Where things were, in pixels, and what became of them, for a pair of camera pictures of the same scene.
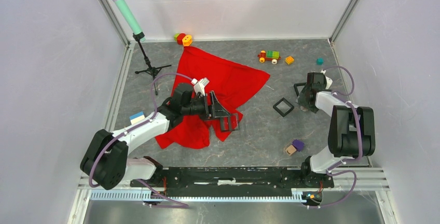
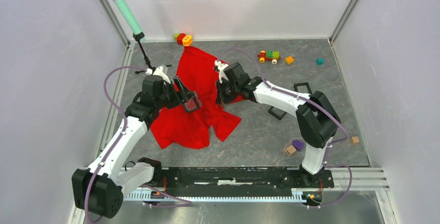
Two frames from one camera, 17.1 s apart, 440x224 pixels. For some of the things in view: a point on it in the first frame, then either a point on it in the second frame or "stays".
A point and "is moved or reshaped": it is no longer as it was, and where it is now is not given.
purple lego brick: x=299 y=144 stays
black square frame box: x=229 y=123 is moved or reshaped
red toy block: x=179 y=37 stays
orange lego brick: x=289 y=60 stays
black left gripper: x=218 y=110 → x=184 y=94
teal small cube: x=319 y=61 stays
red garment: x=218 y=81 is moved or reshaped
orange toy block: x=187 y=40 stays
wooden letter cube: x=290 y=150 stays
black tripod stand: x=152 y=70 stays
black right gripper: x=300 y=99 → x=220 y=98
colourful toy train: x=269 y=55 stays
